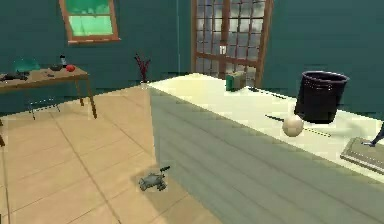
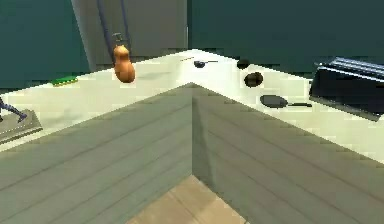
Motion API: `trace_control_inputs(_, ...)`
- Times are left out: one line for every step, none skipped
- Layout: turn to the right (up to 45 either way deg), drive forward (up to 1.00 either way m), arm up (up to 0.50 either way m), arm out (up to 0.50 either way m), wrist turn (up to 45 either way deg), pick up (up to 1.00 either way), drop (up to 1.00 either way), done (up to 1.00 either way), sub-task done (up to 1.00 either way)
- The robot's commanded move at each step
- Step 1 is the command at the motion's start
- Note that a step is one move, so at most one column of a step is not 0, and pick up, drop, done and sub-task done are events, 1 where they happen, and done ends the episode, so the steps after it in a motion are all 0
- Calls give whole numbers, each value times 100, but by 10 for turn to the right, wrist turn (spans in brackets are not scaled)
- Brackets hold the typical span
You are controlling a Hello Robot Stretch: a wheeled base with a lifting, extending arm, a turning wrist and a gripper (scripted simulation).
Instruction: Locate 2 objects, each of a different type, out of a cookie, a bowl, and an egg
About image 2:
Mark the dark brown round bowl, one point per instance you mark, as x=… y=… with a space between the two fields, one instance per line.
x=253 y=79

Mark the small black bowl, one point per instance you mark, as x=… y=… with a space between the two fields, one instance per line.
x=243 y=63

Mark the small black ladle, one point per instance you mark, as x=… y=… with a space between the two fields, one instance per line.
x=200 y=63

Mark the grey kitchen counter cabinet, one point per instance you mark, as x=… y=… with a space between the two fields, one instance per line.
x=133 y=140

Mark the orange soap dispenser bottle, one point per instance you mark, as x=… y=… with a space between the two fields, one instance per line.
x=124 y=66

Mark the black frying pan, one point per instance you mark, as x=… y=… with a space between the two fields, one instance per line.
x=274 y=101

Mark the grey fridge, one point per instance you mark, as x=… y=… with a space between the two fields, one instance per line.
x=143 y=30

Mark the green sponge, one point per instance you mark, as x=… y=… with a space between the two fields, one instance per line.
x=64 y=80

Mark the black toaster with silver top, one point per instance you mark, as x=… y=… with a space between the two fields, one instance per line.
x=346 y=88

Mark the grey sink basin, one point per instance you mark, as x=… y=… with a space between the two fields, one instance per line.
x=18 y=126

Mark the dark blue sink faucet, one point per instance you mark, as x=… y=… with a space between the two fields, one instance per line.
x=12 y=111

